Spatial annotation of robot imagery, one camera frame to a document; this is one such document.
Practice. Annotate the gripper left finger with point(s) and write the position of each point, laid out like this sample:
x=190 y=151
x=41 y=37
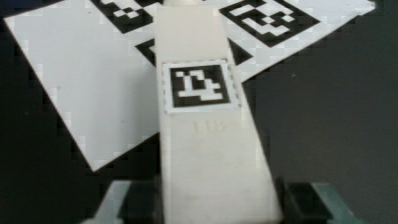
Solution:
x=128 y=204

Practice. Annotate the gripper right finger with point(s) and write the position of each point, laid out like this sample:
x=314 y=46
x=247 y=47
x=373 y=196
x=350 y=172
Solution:
x=313 y=205

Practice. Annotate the marker tag base plate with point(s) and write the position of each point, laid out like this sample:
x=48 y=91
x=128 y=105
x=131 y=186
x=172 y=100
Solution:
x=87 y=43

